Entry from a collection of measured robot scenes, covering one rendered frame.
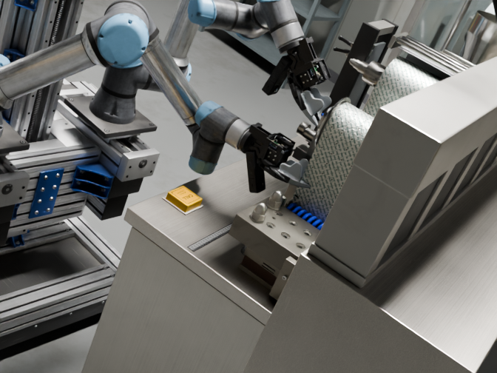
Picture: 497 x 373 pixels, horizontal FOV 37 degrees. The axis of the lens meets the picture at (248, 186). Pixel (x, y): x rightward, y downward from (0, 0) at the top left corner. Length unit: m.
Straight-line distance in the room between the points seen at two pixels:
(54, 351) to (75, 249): 0.39
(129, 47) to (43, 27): 0.47
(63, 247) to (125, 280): 0.90
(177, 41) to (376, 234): 1.57
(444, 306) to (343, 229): 0.17
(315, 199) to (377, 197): 1.00
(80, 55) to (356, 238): 1.12
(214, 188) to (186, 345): 0.46
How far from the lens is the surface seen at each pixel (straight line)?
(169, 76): 2.04
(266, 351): 1.03
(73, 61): 1.89
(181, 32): 2.37
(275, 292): 1.77
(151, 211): 1.92
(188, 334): 1.92
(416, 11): 2.80
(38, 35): 2.25
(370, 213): 0.90
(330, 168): 1.85
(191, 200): 1.97
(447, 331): 0.96
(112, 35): 1.83
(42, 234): 2.87
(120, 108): 2.43
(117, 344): 2.10
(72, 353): 2.77
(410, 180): 0.87
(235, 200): 2.10
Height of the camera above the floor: 1.93
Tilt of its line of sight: 28 degrees down
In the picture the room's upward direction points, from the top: 23 degrees clockwise
